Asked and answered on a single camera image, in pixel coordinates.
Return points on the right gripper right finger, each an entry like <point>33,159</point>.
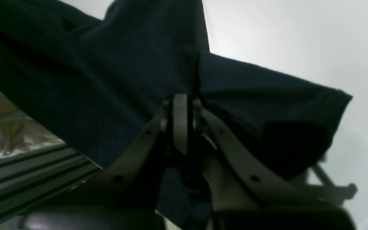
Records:
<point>245,194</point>

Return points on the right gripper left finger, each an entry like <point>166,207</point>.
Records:
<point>124,195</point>

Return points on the black t-shirt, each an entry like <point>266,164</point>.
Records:
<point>96,83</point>

